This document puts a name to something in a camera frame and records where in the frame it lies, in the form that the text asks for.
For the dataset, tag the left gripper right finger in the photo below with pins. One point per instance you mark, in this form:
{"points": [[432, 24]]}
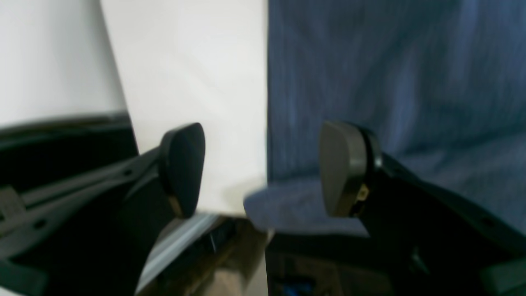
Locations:
{"points": [[433, 242]]}

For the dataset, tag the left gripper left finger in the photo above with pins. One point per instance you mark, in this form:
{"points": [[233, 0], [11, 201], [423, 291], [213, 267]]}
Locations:
{"points": [[90, 235]]}

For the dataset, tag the dark blue T-shirt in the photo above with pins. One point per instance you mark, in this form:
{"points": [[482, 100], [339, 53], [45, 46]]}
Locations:
{"points": [[442, 84]]}

